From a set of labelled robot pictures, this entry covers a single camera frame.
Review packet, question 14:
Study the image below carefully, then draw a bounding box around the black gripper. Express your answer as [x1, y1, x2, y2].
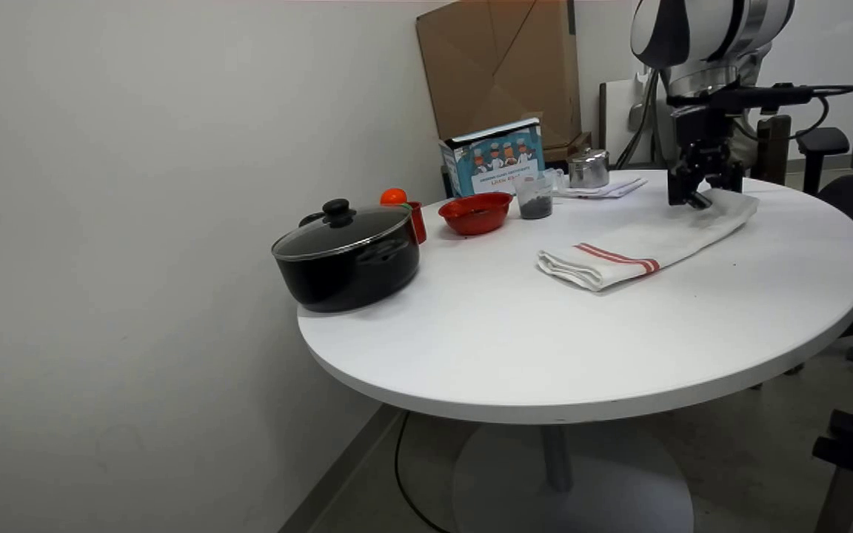
[667, 105, 747, 210]

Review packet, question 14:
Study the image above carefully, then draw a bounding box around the white red-striped kitchen towel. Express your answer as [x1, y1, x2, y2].
[534, 186, 761, 297]

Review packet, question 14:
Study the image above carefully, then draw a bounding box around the grey backpack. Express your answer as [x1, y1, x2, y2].
[614, 56, 775, 177]

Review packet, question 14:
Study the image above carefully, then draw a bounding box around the dark wooden chair back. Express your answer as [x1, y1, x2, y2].
[752, 112, 796, 186]

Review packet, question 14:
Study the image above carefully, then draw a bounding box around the white paper sheet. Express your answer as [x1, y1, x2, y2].
[550, 171, 652, 203]

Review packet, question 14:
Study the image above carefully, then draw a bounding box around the white flat board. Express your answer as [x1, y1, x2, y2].
[599, 72, 664, 154]

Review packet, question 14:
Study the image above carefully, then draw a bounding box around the small metal container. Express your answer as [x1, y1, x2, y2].
[567, 146, 614, 192]

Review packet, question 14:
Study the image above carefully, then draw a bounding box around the small glass with dark contents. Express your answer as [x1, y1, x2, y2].
[516, 171, 556, 223]

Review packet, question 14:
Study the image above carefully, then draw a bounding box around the teal printed cardboard box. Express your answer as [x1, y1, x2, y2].
[439, 117, 549, 198]

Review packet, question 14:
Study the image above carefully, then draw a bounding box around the red plastic bowl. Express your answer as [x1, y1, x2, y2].
[436, 191, 516, 240]

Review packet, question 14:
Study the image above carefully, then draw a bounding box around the brown cardboard box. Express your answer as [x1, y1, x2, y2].
[414, 0, 587, 154]

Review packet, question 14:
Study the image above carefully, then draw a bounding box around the orange red plastic cup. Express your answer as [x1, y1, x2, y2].
[377, 186, 430, 245]

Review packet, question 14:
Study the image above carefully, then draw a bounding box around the black cooking pot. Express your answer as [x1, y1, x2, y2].
[270, 208, 424, 317]

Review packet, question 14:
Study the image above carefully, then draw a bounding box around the glass pot lid black knob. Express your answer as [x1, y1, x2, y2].
[270, 197, 414, 265]

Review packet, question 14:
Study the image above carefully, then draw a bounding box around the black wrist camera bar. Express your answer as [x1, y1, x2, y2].
[664, 80, 853, 112]

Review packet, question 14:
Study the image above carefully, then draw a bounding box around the white table pedestal base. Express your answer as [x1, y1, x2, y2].
[448, 419, 697, 533]

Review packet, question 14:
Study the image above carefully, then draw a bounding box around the black floor cable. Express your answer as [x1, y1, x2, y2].
[390, 411, 454, 533]

